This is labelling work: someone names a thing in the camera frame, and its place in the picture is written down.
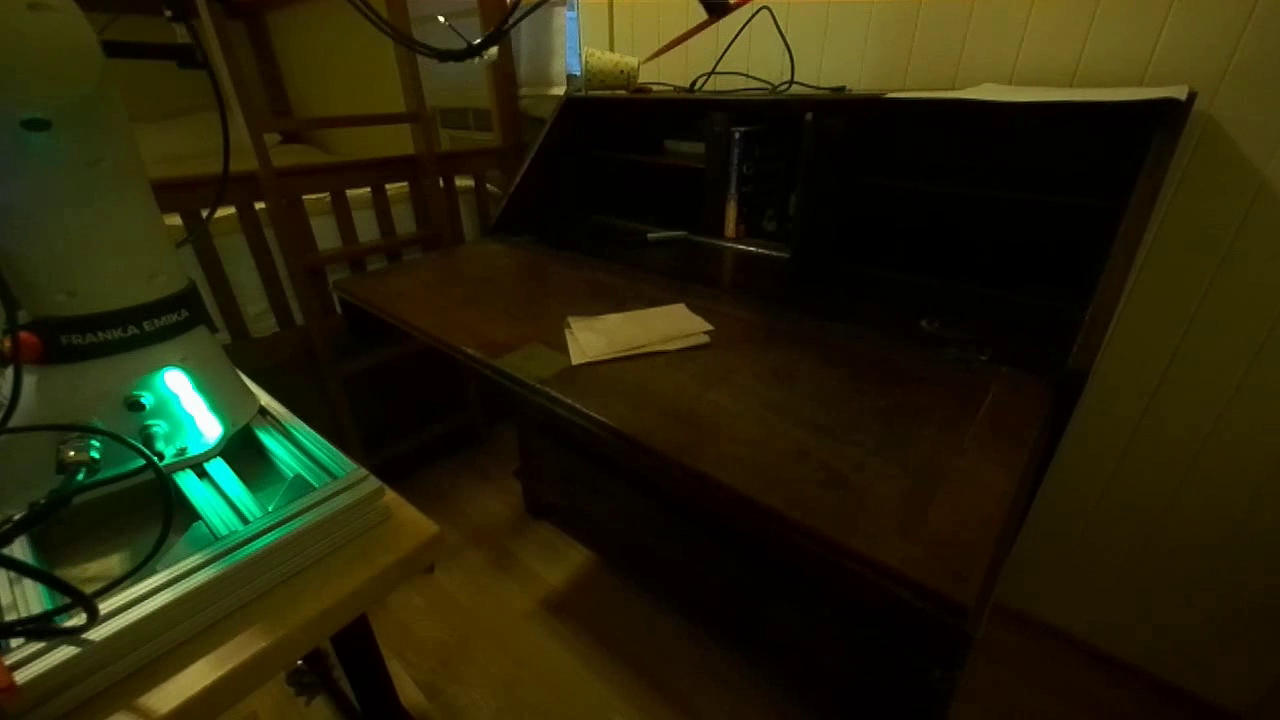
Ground black base cables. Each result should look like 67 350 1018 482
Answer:
0 263 182 642

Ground wooden ladder frame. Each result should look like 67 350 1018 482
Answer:
191 0 533 337

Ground white paper sheet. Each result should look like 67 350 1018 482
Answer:
879 80 1191 109

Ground light wooden robot table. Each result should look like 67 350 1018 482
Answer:
23 495 450 720

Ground wooden chair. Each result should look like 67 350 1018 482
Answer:
153 144 516 350

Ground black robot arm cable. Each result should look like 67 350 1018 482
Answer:
341 0 552 64

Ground thin black cable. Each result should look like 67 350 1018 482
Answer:
679 0 854 99

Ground folded beige cloth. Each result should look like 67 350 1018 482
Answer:
560 301 721 367

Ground dark wooden secretary desk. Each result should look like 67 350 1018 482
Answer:
336 84 1200 720

